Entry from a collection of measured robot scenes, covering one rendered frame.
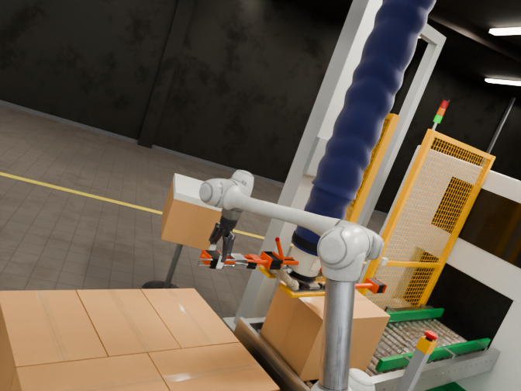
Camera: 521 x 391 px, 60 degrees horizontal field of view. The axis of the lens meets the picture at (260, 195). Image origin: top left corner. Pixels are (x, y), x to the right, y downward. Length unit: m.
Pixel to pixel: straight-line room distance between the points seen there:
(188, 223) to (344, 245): 2.25
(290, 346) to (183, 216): 1.41
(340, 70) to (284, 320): 1.85
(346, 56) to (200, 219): 1.65
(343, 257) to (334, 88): 2.18
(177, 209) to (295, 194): 0.92
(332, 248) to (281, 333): 1.33
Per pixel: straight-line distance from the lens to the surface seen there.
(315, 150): 3.42
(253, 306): 3.83
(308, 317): 2.54
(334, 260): 1.44
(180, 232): 3.57
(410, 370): 2.78
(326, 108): 3.47
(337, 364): 1.60
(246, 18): 10.16
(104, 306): 2.73
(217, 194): 1.71
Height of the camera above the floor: 1.94
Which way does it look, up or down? 12 degrees down
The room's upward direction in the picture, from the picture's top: 20 degrees clockwise
